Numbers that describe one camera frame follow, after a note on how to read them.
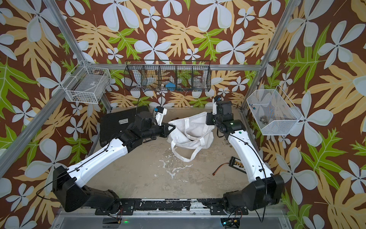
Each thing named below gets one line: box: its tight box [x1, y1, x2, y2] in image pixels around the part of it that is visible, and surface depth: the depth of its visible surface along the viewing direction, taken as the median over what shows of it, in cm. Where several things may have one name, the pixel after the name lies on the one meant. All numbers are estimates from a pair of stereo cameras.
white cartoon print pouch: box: [166, 111, 215, 163], surface depth 79 cm
